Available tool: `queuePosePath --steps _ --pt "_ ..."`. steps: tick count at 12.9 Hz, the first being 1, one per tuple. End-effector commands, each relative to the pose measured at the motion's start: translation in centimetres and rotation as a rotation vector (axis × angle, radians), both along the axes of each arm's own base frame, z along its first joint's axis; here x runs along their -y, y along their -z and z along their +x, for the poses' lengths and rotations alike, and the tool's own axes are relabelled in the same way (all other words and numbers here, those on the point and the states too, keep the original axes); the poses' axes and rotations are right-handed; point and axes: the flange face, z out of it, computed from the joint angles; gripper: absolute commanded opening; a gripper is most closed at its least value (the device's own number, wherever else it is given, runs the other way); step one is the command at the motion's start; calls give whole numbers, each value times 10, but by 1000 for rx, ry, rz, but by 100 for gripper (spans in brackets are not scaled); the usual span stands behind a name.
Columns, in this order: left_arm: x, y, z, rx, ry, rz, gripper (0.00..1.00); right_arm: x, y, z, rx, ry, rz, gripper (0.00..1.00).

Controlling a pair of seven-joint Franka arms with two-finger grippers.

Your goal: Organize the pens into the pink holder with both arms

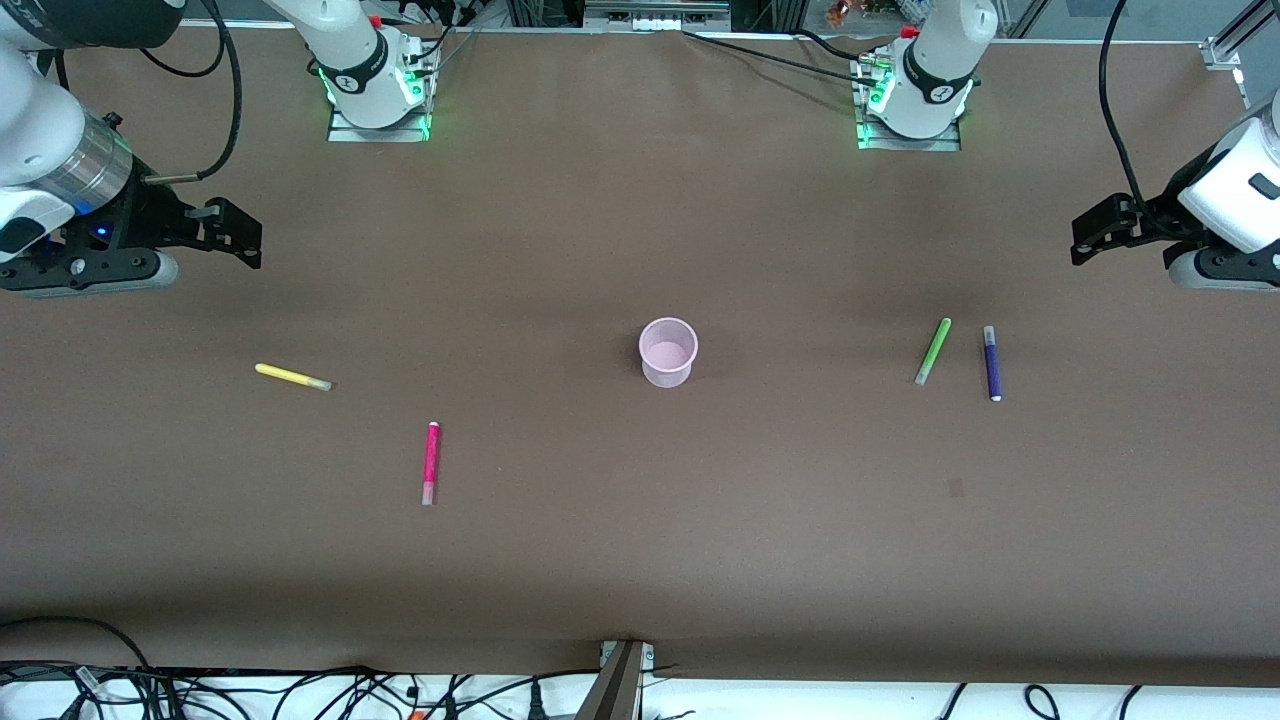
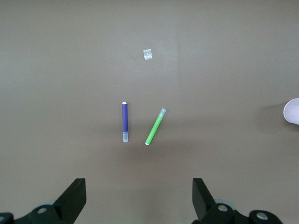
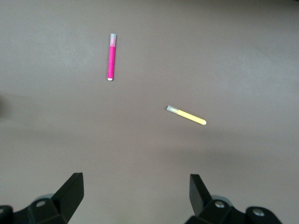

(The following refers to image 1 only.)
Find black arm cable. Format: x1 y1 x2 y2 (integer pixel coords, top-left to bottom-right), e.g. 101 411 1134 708
138 0 244 185
1098 0 1151 216

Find yellow highlighter pen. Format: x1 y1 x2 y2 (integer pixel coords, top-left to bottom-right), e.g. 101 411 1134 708
254 362 333 392

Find grey power strip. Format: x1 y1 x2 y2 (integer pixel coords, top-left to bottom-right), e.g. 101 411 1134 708
583 0 733 33

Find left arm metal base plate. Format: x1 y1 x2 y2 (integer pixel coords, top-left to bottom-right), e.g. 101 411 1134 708
853 50 963 153

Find black cable on table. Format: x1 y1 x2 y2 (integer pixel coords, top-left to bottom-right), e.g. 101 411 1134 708
683 28 883 89

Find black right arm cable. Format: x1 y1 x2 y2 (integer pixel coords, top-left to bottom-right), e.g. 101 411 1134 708
138 0 244 185

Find green highlighter pen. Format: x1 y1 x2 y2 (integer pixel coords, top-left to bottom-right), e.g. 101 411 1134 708
914 318 953 387

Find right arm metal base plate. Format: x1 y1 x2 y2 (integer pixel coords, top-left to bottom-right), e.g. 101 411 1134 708
328 38 434 143

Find black arched floor cable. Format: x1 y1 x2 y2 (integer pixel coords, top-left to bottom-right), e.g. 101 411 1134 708
0 615 153 671

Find pink plastic cup holder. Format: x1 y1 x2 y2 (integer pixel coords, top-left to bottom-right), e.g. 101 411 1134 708
638 317 699 389

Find black cable tangle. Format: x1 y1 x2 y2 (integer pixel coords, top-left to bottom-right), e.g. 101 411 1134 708
0 660 601 720

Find brown camera mount bracket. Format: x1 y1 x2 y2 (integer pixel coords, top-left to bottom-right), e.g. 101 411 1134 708
575 640 656 720

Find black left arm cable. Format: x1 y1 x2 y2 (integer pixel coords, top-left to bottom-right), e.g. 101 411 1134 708
1098 0 1151 216

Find aluminium frame profile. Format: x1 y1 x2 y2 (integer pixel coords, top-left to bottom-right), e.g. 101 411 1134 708
1200 0 1280 109

